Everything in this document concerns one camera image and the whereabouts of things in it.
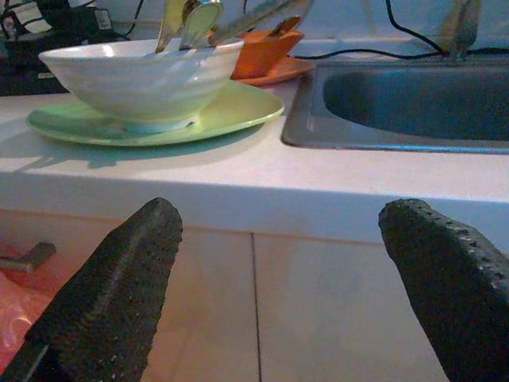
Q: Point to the wide white drawer front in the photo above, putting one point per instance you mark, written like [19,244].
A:
[338,310]

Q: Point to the golden metal spoon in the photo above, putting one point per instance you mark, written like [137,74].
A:
[169,20]

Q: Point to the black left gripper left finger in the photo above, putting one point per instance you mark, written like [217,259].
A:
[103,302]

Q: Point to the silver metal spoon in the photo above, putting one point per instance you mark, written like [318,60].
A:
[200,22]

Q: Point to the light green plate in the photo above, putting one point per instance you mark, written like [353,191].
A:
[238,111]

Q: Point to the orange bowl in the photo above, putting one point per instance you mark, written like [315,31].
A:
[258,55]

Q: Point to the metal fork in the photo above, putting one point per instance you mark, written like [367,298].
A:
[246,23]

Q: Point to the white ceramic bowl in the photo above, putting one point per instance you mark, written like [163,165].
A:
[139,87]

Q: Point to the metal faucet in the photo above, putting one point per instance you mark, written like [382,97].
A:
[461,36]

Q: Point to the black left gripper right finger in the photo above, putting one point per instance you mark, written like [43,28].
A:
[457,298]

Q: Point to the black power adapter white label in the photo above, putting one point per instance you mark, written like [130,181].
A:
[75,24]

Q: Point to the black power strip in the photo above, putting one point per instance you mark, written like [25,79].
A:
[24,71]

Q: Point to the orange plate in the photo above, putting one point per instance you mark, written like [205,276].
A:
[286,71]

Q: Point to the red plastic bag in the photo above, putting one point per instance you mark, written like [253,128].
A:
[16,310]

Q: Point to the stainless steel sink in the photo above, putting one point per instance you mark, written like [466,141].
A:
[397,103]

